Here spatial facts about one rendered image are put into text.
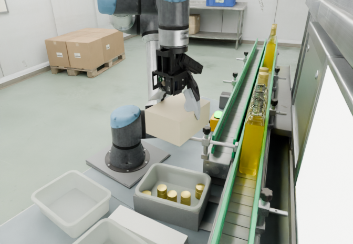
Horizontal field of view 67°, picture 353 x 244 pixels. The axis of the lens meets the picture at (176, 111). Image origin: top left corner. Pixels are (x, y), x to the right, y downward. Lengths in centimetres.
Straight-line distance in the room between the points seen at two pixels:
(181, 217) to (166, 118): 33
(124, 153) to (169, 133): 40
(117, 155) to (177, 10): 66
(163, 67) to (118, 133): 44
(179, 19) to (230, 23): 625
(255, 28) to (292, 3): 93
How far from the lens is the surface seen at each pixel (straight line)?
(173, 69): 68
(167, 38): 66
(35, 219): 104
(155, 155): 117
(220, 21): 693
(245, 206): 82
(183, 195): 92
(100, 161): 117
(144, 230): 84
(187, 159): 117
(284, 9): 676
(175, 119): 69
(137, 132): 103
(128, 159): 110
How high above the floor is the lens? 146
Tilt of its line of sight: 27 degrees down
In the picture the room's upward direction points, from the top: straight up
